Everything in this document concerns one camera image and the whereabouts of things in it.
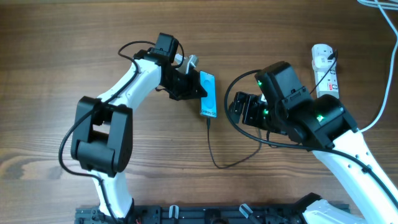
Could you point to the blue Galaxy smartphone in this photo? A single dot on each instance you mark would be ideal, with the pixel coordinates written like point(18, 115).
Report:
point(208, 103)

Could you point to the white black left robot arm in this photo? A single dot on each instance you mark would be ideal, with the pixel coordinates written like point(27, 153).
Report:
point(102, 134)

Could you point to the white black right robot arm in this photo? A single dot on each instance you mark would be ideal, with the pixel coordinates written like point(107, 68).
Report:
point(324, 127)

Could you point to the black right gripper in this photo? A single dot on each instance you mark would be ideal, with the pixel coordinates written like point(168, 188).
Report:
point(253, 102)

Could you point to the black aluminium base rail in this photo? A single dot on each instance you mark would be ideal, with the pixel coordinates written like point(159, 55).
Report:
point(217, 214)

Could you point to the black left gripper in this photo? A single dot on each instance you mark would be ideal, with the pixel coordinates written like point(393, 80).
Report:
point(193, 84)

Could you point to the white power strip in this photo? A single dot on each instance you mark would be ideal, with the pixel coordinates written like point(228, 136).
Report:
point(326, 83)

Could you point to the white USB charger plug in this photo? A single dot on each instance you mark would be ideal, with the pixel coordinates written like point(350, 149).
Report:
point(321, 63)

